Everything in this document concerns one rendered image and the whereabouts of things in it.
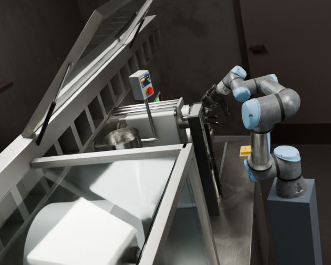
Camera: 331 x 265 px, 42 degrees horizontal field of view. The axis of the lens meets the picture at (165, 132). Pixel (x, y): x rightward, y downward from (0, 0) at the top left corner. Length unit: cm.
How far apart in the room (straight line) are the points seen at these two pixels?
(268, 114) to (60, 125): 81
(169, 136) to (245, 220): 53
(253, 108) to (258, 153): 29
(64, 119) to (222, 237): 88
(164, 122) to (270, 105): 52
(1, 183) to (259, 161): 113
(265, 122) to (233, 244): 57
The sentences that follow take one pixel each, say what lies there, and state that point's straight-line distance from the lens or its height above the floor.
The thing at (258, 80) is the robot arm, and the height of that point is 143.
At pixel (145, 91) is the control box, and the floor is 164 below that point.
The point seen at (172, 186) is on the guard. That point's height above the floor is 160.
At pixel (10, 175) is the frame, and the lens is 142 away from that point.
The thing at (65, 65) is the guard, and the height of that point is 188.
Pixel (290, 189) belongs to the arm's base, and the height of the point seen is 95.
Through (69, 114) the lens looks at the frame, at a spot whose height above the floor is 162.
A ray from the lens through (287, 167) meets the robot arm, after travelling 209.
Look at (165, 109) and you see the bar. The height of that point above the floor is 145.
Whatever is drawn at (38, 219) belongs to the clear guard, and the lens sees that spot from 120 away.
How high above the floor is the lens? 220
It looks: 25 degrees down
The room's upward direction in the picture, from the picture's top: 14 degrees counter-clockwise
